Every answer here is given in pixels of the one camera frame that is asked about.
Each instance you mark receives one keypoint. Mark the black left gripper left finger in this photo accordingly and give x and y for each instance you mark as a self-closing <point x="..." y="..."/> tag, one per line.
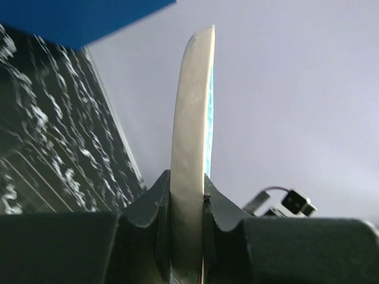
<point x="129" y="246"/>

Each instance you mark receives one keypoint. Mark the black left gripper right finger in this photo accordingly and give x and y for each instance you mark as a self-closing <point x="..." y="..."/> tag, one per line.
<point x="239" y="248"/>

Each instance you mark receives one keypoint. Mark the blue and beige plate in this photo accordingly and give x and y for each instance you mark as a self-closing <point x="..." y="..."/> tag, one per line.
<point x="192" y="140"/>

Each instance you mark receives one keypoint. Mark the blue ring binder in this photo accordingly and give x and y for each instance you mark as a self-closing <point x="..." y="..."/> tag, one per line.
<point x="76" y="23"/>

